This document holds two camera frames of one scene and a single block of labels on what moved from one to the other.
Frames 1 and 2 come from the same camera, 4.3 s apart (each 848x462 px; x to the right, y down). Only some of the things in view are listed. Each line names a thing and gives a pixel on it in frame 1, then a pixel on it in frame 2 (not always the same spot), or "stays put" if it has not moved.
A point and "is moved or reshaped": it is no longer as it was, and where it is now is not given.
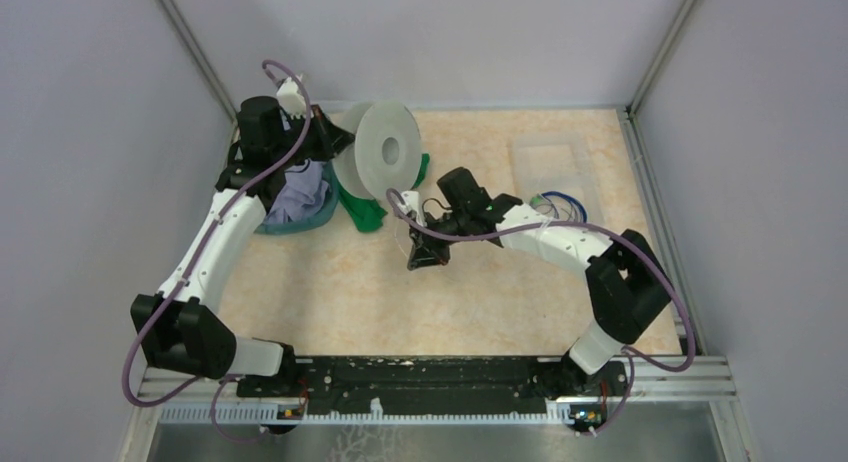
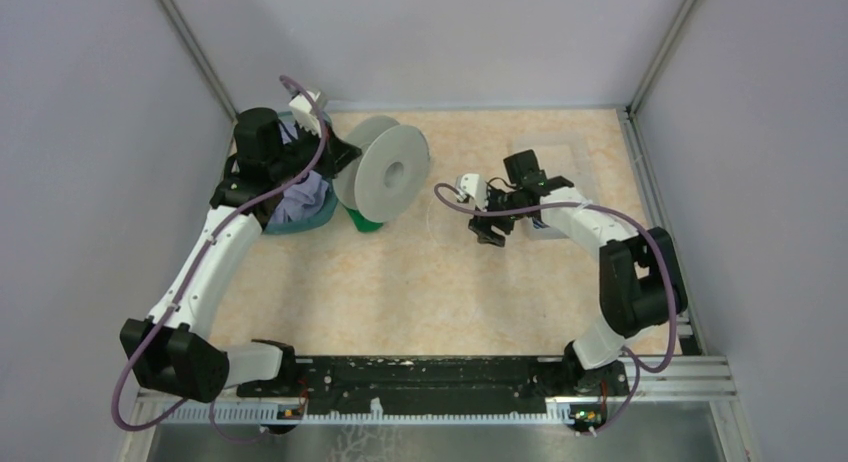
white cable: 395,238 is moved or reshaped
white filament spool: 386,152 is moved or reshaped
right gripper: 426,252 -> 482,225
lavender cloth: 305,187 stays put
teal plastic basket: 327,212 stays put
